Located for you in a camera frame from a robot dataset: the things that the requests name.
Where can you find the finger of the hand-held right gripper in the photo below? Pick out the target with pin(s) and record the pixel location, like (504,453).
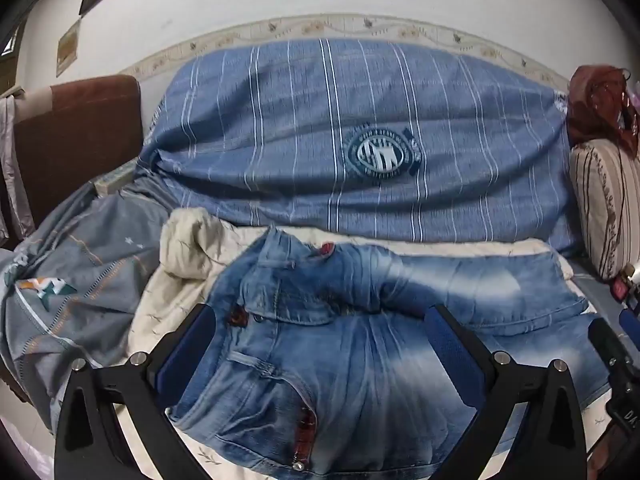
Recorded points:
(602,340)

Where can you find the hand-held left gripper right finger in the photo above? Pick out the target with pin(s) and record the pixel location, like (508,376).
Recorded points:
(450,345)

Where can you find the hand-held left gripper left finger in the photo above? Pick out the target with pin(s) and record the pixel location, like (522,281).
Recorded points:
(189,352)

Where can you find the blue denim pants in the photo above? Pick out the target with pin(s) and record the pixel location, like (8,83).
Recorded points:
(350,360)

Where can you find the grey bed sheet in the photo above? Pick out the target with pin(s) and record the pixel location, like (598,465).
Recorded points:
(592,287)

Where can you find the small red box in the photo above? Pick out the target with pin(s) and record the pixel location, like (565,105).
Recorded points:
(621,289)

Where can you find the cream leaf-print blanket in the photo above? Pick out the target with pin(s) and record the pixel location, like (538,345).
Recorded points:
(195,250)

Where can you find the grey duvet with bird print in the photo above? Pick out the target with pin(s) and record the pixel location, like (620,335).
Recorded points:
(90,270)

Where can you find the striped beige pillow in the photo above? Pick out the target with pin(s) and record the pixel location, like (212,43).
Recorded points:
(610,200)

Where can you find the purple cloth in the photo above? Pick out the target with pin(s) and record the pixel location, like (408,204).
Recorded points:
(634,110)

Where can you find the red-brown cloth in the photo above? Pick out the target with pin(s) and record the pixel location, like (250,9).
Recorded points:
(590,105)

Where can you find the brown headboard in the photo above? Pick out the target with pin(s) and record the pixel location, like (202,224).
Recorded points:
(75,145)

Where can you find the blue striped quilt with emblem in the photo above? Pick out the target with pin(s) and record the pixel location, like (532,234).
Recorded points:
(300,135)

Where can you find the grey hanging cloth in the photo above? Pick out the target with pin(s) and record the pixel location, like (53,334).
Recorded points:
(10,160)

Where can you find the small wall poster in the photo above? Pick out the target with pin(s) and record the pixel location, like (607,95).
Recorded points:
(68,47)

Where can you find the window frame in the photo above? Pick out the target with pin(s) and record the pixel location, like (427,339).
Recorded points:
(10,45)

